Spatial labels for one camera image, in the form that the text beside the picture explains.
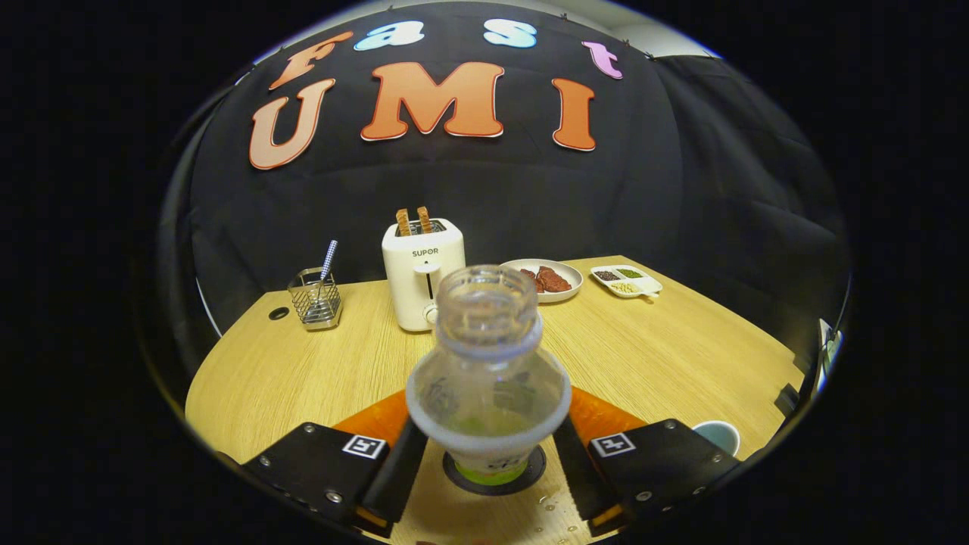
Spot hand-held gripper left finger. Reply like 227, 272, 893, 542
241, 388, 429, 540

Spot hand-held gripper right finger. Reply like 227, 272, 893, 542
553, 386, 743, 538

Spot dark brown round coaster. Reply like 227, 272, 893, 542
442, 445, 547, 497

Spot clear bottle white green label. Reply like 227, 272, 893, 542
406, 264, 572, 487

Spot white cup with handle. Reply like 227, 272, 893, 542
693, 420, 741, 459

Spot wooden table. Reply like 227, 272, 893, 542
185, 255, 805, 545

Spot white toaster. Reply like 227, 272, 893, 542
382, 218, 466, 332

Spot white round plate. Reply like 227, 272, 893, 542
500, 259, 584, 304

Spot red meat slices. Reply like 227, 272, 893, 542
519, 265, 573, 294

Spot white divided grain dish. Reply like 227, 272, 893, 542
590, 265, 663, 299

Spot blue checked straw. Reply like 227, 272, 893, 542
318, 240, 338, 300

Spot black backdrop cloth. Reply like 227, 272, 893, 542
155, 0, 849, 379

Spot wire mesh utensil holder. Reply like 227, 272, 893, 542
288, 267, 343, 332

